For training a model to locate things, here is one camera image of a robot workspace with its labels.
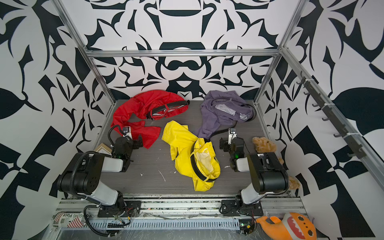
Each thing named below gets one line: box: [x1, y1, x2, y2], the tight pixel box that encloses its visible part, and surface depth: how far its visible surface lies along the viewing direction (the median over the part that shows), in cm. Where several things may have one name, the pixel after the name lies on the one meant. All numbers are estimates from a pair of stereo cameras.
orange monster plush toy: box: [256, 212, 318, 240], surface depth 66 cm
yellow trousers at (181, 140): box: [161, 120, 221, 192], surface depth 90 cm
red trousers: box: [110, 90, 188, 149], surface depth 107 cm
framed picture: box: [95, 143, 112, 155], surface depth 96 cm
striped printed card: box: [53, 212, 86, 228], surface depth 70 cm
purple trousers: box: [196, 90, 253, 141], surface depth 110 cm
